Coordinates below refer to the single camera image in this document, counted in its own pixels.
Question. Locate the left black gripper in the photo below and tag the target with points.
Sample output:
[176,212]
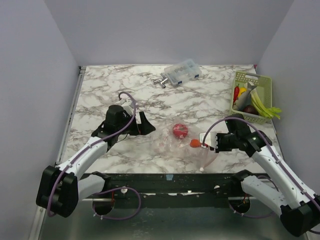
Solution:
[143,128]

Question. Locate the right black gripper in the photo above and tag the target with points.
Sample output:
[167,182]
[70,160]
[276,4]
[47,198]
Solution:
[219,141]

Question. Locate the orange fake carrot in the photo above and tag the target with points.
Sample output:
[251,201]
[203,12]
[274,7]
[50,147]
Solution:
[195,143]

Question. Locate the red fake tomato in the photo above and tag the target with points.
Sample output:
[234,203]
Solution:
[180,131]

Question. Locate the clear zip top bag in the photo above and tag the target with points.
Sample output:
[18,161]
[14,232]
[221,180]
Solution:
[165,143]

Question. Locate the dark purple fake eggplant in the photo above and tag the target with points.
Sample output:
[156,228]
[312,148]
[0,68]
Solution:
[249,109]

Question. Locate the grey fake fish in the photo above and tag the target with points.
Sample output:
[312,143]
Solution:
[241,100]

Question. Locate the red fake chili pepper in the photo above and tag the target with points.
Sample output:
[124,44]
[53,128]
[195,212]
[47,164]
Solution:
[236,93]

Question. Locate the yellow fake food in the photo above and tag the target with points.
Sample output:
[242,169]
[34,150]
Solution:
[241,91]

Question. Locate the green fake lettuce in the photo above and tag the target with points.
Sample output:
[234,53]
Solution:
[266,112]

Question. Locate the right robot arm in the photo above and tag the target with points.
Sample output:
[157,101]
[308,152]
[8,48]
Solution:
[297,205]

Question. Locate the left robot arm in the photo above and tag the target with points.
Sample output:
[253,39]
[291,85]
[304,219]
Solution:
[62,187]

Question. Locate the chrome metal faucet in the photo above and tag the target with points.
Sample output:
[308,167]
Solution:
[162,82]

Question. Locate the blue tape piece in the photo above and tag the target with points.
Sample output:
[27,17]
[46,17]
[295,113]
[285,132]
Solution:
[169,177]

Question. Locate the clear plastic screw box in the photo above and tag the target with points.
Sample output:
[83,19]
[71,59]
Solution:
[182,72]

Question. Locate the green plastic basket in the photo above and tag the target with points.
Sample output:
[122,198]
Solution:
[264,91]

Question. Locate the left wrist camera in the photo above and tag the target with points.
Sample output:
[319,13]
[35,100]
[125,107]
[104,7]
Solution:
[128,111]

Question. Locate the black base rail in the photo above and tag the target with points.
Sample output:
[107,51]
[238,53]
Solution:
[152,190]

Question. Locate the aluminium frame rail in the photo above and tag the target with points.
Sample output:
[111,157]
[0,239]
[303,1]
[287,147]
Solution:
[40,211]

